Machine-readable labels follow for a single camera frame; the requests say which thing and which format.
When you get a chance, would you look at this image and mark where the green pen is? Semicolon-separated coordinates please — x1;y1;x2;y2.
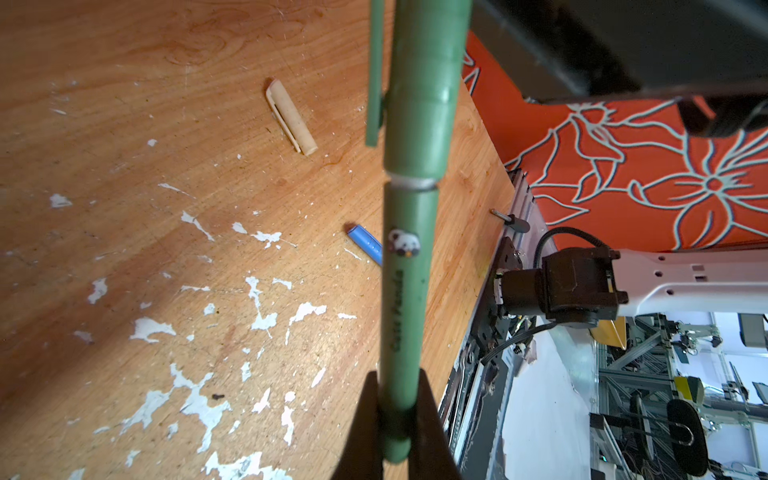
365;1;472;464

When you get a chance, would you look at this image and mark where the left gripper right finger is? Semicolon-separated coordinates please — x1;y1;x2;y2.
408;369;461;480

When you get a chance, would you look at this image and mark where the beige pen cap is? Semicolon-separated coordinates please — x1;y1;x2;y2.
265;79;318;156

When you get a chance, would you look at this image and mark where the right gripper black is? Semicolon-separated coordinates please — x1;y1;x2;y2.
471;0;767;138

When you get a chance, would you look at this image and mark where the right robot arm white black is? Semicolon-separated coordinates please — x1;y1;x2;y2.
471;1;767;316

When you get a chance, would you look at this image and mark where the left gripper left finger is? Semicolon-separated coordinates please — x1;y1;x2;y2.
331;371;383;480

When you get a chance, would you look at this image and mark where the blue pen cap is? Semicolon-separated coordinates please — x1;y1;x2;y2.
344;223;383;266

